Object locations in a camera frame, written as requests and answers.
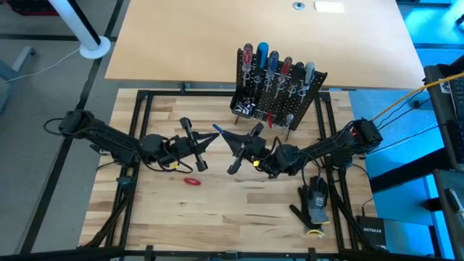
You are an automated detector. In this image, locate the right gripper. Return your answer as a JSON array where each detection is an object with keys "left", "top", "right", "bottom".
[{"left": 220, "top": 122, "right": 276, "bottom": 175}]

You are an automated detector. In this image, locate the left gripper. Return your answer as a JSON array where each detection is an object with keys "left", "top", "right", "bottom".
[{"left": 159, "top": 117, "right": 221, "bottom": 173}]

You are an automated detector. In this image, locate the black metal pegboard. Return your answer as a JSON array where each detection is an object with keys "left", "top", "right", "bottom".
[{"left": 230, "top": 47, "right": 329, "bottom": 142}]

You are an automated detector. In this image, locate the clear red handle screwdriver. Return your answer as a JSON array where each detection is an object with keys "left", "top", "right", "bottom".
[{"left": 241, "top": 42, "right": 254, "bottom": 88}]

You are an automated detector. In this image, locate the dark blue handle screwdriver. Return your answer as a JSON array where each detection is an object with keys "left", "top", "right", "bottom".
[{"left": 264, "top": 50, "right": 280, "bottom": 94}]

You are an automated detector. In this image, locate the blue black handle screwdriver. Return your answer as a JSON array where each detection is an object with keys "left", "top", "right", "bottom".
[{"left": 253, "top": 41, "right": 270, "bottom": 95}]

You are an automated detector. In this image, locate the grey handle screwdriver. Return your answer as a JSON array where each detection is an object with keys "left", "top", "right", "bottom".
[{"left": 299, "top": 61, "right": 316, "bottom": 104}]

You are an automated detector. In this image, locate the black pegboard bin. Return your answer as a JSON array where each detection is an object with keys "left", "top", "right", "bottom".
[{"left": 230, "top": 94, "right": 260, "bottom": 117}]

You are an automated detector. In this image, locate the beige desk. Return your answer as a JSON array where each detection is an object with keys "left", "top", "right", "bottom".
[{"left": 104, "top": 0, "right": 426, "bottom": 91}]

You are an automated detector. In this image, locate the white desk pad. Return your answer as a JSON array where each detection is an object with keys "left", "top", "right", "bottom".
[{"left": 314, "top": 1, "right": 347, "bottom": 14}]

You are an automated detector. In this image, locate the grey table leg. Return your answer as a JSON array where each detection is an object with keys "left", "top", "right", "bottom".
[{"left": 0, "top": 46, "right": 36, "bottom": 114}]

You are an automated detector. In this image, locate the black equipment cart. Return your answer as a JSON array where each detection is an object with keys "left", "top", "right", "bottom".
[{"left": 423, "top": 54, "right": 464, "bottom": 172}]

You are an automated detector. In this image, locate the dark red crate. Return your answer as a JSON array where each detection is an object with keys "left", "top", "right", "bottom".
[{"left": 5, "top": 0, "right": 59, "bottom": 17}]

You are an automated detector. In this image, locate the black side table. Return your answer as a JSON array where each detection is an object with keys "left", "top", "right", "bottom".
[{"left": 433, "top": 168, "right": 464, "bottom": 261}]

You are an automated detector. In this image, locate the chrome wire hook rack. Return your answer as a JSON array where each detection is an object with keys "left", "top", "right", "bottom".
[{"left": 253, "top": 110, "right": 294, "bottom": 131}]

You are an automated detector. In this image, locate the black looped gripper cable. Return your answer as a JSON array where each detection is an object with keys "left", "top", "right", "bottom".
[
  {"left": 253, "top": 136, "right": 323, "bottom": 188},
  {"left": 143, "top": 144, "right": 194, "bottom": 174}
]

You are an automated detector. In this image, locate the black aluminium table frame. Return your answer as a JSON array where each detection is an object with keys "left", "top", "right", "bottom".
[{"left": 78, "top": 89, "right": 367, "bottom": 261}]

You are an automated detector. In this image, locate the chrome wire ring rack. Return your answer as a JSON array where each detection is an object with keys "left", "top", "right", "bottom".
[{"left": 241, "top": 72, "right": 309, "bottom": 104}]

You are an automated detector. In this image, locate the white post round base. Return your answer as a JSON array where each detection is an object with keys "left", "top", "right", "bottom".
[{"left": 48, "top": 0, "right": 112, "bottom": 60}]

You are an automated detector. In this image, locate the black network switch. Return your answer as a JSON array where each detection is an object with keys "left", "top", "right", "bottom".
[{"left": 356, "top": 215, "right": 387, "bottom": 250}]

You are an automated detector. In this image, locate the white floor cable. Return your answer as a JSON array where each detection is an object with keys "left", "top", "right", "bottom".
[{"left": 6, "top": 46, "right": 83, "bottom": 83}]

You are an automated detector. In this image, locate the yellow cable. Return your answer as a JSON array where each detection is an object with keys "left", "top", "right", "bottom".
[{"left": 373, "top": 71, "right": 464, "bottom": 120}]

